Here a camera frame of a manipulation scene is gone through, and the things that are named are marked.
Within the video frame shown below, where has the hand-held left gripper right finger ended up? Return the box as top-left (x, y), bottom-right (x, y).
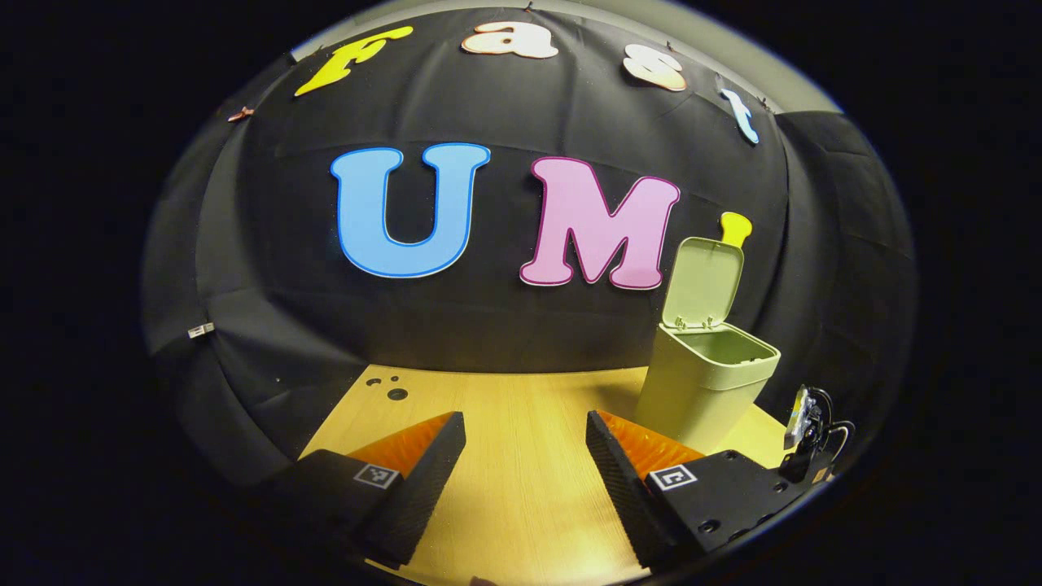
top-left (584, 409), bottom-right (830, 571)

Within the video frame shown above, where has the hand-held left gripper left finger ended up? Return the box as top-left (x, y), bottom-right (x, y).
top-left (244, 411), bottom-right (467, 571)

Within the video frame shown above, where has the green desktop garbage bin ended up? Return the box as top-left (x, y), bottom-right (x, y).
top-left (633, 236), bottom-right (782, 455)

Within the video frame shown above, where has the wooden desktop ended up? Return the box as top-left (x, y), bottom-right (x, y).
top-left (300, 365), bottom-right (795, 586)

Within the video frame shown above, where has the black backdrop cloth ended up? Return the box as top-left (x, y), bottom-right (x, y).
top-left (140, 7), bottom-right (919, 489)

